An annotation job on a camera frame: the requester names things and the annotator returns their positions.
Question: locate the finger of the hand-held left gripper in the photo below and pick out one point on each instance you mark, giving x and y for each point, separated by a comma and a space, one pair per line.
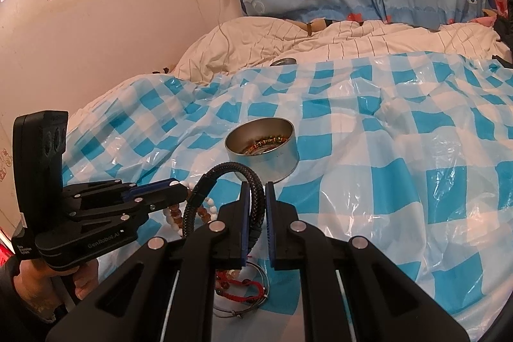
168, 198
152, 186

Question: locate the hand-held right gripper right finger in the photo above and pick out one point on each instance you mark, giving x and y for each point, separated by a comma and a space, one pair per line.
271, 224

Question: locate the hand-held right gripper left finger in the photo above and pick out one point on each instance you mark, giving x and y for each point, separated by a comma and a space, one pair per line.
243, 224

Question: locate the thin silver bangle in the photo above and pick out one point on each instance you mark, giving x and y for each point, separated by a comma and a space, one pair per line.
262, 270

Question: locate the round metal tin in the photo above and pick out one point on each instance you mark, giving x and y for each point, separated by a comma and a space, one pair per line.
266, 165

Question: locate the person's left hand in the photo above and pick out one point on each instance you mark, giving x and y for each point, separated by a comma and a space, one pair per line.
34, 282

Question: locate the red plastic object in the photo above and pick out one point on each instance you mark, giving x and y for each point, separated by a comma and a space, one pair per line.
4, 250

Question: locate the blue checkered plastic sheet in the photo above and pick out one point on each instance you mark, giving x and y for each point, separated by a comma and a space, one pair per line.
380, 165

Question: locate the round metal tin lid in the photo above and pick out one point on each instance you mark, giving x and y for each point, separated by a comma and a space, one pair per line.
283, 61

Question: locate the white striped duvet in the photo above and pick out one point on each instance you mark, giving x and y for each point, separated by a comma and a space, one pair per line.
340, 41

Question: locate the dark brown object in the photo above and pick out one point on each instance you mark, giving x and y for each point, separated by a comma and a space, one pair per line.
310, 27

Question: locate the dark cloth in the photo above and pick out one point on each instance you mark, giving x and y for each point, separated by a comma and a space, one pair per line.
505, 29

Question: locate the pink cloth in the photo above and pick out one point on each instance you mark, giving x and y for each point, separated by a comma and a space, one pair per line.
497, 1

